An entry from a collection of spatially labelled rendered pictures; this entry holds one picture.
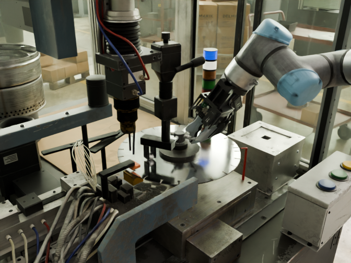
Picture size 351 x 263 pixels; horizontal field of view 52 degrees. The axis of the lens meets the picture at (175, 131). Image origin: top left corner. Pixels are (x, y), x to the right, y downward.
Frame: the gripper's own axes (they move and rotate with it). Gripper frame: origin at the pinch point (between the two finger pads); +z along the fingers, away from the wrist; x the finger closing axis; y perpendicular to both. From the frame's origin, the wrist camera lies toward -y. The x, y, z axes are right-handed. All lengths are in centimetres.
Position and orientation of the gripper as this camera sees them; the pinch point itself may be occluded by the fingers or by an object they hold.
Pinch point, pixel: (194, 138)
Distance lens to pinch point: 96.6
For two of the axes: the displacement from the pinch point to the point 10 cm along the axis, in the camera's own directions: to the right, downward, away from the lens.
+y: -5.7, 1.6, -8.1
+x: 6.4, 7.0, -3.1
